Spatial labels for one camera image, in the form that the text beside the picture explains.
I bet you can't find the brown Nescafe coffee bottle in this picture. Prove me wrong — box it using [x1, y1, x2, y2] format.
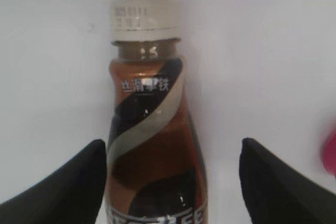
[104, 0, 208, 223]

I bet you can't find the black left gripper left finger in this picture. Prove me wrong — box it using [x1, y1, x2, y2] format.
[1, 140, 107, 223]

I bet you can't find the pink pencil sharpener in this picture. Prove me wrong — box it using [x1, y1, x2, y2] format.
[319, 113, 336, 176]

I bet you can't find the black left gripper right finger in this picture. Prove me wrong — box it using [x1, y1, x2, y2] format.
[239, 138, 335, 223]

